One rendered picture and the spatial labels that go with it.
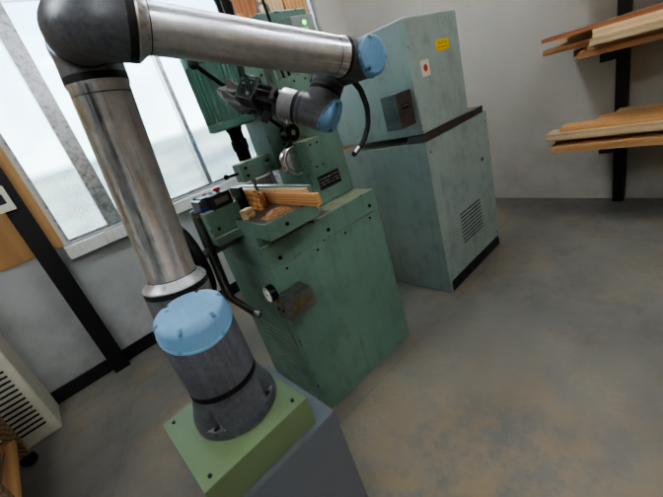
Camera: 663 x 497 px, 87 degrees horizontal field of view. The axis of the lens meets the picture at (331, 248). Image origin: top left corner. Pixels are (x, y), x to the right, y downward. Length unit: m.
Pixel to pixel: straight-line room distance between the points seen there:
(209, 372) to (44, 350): 2.06
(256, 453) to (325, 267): 0.78
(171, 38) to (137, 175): 0.27
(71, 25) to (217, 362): 0.61
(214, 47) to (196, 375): 0.62
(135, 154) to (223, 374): 0.48
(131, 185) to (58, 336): 1.99
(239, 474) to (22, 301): 2.06
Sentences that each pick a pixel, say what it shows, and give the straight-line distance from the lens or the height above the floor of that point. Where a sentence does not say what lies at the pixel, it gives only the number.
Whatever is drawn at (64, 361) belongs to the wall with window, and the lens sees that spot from 2.80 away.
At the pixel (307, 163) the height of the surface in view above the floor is 1.00.
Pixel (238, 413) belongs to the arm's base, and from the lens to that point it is 0.82.
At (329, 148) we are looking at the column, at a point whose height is 1.01.
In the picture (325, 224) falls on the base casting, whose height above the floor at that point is 0.77.
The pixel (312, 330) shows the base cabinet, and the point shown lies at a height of 0.40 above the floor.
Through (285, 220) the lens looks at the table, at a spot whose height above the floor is 0.88.
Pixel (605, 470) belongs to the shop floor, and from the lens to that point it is 1.46.
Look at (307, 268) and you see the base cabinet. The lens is 1.34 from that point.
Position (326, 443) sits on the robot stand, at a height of 0.49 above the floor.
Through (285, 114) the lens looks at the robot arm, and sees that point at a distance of 1.04.
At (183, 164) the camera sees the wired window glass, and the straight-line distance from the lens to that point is 2.84.
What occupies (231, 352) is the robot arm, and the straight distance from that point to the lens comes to 0.76.
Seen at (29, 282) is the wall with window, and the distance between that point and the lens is 2.65.
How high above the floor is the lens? 1.19
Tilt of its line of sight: 22 degrees down
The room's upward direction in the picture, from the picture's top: 18 degrees counter-clockwise
